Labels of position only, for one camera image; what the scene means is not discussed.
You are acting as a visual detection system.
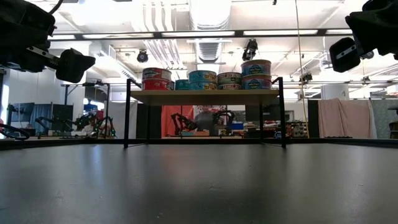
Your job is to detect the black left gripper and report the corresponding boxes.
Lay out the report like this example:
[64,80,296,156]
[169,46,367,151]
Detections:
[0,0,96,84]

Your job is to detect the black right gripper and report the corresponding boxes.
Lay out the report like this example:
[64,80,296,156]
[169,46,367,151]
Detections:
[328,0,398,73]

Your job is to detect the green label tin can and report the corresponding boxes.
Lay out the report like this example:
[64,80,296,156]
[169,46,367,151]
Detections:
[142,67,172,81]

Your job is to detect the gold-lidded tin can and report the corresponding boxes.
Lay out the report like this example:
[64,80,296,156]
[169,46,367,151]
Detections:
[241,59,272,77]
[241,75,273,91]

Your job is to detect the teal can white text label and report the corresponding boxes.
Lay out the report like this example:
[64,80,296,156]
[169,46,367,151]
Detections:
[175,79,190,91]

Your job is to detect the white-lidded tin can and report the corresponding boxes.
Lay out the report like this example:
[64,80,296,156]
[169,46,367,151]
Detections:
[216,72,243,85]

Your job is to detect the pale teal tin can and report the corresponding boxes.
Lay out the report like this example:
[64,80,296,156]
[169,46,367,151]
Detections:
[188,81,218,91]

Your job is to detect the wooden shelf black metal legs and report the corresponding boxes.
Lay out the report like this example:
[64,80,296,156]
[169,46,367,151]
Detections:
[123,76,287,149]

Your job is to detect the white round column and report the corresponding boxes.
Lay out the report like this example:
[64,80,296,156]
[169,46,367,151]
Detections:
[321,83,349,100]

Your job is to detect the pink cloth cover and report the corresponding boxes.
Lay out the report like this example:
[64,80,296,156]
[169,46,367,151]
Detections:
[317,98,377,139]

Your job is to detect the blue background screen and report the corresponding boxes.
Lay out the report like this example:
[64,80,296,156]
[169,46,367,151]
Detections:
[7,102,35,125]

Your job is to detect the grey green partition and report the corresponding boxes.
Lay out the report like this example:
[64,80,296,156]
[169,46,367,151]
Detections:
[371,98,398,138]

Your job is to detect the dark background chair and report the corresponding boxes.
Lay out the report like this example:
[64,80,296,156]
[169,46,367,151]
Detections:
[387,107,398,139]

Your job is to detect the orange red curtain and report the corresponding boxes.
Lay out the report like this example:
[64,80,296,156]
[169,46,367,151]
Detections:
[160,105,195,137]

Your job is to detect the black overhead beam light strips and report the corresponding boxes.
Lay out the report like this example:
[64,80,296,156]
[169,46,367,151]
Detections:
[49,28,354,41]

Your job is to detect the silver-lidded teal tin can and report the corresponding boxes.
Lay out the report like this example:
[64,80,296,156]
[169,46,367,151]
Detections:
[188,70,218,83]

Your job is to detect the colourful cartoon poster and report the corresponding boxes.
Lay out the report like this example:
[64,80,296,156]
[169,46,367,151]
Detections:
[194,105,228,114]

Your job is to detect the person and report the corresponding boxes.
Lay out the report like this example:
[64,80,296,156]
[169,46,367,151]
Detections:
[194,105,220,133]

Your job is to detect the black table mat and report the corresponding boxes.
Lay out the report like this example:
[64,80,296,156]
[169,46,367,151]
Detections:
[0,141,398,224]

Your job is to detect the black background rig frame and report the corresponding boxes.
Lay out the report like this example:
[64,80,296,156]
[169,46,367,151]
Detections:
[63,81,110,134]

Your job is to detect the black curved cable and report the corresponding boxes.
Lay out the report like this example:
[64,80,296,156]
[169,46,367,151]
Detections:
[0,123,31,141]

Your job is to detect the silver ventilation duct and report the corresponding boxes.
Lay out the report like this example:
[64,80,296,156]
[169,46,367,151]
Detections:
[188,0,233,63]

